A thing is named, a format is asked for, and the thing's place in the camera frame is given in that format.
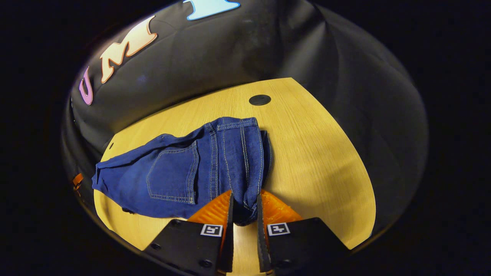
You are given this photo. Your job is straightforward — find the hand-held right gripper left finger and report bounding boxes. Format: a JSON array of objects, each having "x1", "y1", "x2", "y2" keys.
[{"x1": 143, "y1": 191, "x2": 234, "y2": 276}]

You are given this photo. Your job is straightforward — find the blue denim jeans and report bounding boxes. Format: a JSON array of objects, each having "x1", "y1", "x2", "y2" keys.
[{"x1": 91, "y1": 117, "x2": 274, "y2": 227}]

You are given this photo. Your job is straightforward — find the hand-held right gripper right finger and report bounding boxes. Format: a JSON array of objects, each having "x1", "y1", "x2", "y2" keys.
[{"x1": 256, "y1": 189, "x2": 350, "y2": 274}]

